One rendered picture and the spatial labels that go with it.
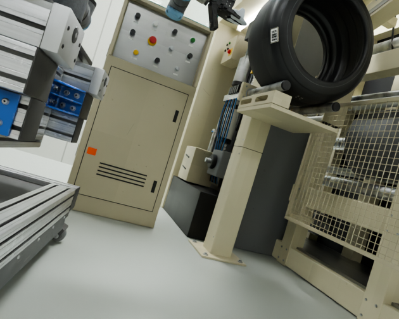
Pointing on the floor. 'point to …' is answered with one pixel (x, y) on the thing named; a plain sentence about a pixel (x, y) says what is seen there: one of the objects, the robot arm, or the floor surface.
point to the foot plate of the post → (215, 254)
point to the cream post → (239, 178)
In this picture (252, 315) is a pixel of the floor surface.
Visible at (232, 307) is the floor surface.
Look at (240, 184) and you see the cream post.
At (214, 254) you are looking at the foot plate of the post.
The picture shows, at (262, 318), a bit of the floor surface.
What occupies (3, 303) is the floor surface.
